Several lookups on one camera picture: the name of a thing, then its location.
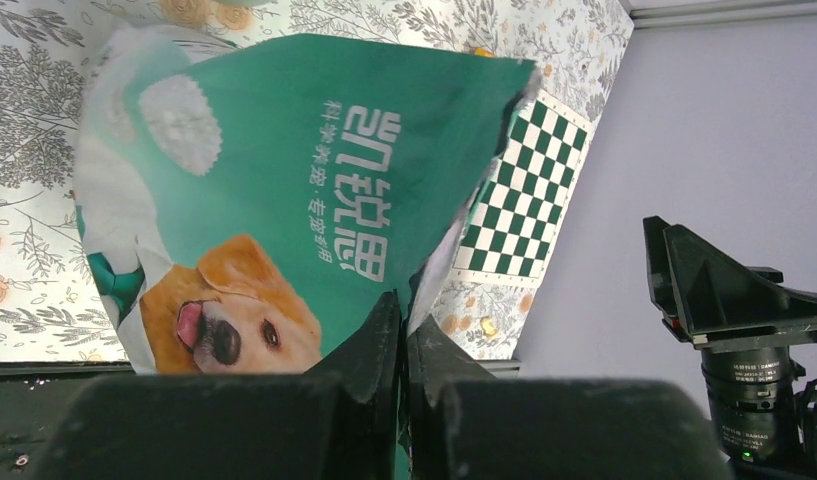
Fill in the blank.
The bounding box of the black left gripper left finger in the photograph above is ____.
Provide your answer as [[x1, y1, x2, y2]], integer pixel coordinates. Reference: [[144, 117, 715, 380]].
[[32, 292, 401, 479]]

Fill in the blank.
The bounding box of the floral patterned table mat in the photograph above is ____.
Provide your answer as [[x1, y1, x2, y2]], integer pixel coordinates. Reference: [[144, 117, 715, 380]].
[[0, 1, 634, 363]]

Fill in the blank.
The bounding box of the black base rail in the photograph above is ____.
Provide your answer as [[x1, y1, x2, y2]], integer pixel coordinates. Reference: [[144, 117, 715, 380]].
[[0, 361, 134, 479]]

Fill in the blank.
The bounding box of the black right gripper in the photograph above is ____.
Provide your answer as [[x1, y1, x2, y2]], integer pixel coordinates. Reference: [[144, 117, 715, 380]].
[[643, 216, 817, 479]]

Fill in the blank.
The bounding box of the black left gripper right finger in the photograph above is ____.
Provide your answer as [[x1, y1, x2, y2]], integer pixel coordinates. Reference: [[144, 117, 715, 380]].
[[405, 320, 732, 479]]

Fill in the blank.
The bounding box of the green pet food bag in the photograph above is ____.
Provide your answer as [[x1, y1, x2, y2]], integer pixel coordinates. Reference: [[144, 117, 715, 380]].
[[73, 26, 540, 376]]

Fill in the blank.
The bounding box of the green white checkerboard mat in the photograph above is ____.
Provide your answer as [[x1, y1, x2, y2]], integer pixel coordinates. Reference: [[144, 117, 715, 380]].
[[449, 91, 594, 288]]

